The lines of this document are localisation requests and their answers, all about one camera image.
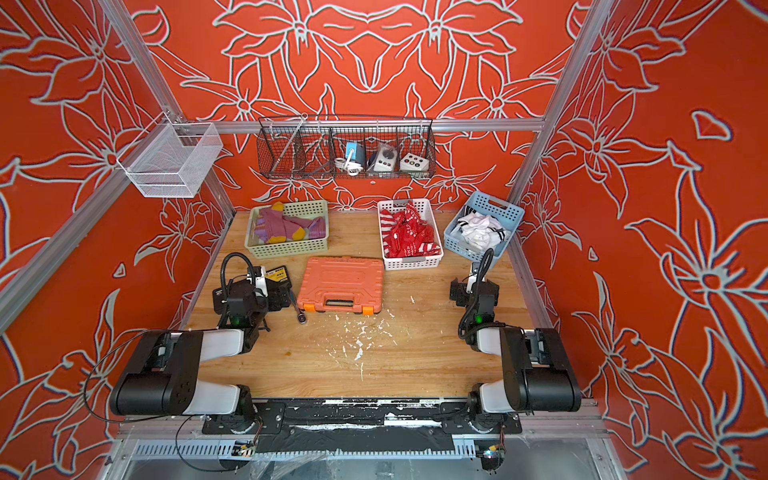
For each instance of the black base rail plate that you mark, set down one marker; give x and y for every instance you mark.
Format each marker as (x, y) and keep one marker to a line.
(409, 426)

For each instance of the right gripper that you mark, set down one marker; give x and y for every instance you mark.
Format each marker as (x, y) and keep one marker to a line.
(463, 290)

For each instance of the blue plastic basket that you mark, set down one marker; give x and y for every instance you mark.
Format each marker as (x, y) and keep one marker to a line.
(509, 215)

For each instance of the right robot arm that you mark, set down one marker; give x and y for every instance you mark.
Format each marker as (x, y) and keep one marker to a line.
(536, 371)

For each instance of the ratchet wrench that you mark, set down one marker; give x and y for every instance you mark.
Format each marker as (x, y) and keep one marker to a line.
(300, 313)

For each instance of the green plastic basket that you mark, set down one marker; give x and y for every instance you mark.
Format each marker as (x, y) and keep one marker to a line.
(303, 209)

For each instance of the black yellow bit box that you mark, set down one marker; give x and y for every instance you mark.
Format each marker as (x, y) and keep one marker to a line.
(279, 288)

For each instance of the red christmas sock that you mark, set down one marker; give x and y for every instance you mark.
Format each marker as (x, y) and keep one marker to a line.
(406, 235)

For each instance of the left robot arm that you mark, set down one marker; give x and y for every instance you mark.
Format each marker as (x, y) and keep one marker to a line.
(161, 377)

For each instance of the white wire wall basket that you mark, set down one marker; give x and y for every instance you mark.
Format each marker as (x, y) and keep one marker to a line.
(173, 160)

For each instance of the orange plastic tool case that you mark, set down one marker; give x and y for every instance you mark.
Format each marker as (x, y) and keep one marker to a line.
(342, 284)

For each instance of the purple ribbed sock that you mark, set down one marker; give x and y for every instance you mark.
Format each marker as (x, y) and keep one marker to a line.
(271, 225)

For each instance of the white power adapter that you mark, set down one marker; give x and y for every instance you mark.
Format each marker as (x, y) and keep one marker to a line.
(353, 162)

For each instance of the white plastic basket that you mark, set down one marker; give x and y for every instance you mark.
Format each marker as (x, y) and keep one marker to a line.
(422, 262)

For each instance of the white black striped crew sock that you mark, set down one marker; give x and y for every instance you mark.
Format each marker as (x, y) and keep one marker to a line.
(481, 232)

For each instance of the white button box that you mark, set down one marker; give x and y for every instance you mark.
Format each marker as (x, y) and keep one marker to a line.
(411, 163)

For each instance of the black wire wall basket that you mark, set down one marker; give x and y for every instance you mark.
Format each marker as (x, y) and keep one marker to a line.
(305, 147)

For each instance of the white socket cube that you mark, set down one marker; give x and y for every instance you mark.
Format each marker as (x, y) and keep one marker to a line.
(384, 160)

